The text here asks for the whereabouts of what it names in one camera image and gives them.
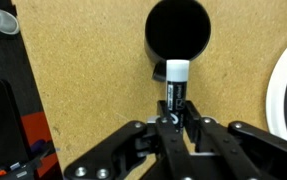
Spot black marker with white cap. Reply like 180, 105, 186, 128
164, 59, 191, 126

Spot grey sneaker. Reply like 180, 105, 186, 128
0, 3, 20, 36

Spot black mug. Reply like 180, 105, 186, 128
144, 0, 213, 83

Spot black box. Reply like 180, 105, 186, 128
0, 78, 31, 168

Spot white two-tier round stand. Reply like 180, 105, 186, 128
265, 31, 287, 148

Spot red orange sheet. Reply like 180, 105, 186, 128
19, 111, 59, 178

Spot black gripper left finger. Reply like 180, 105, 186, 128
64, 100, 198, 180

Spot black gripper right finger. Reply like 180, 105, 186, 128
184, 100, 287, 180

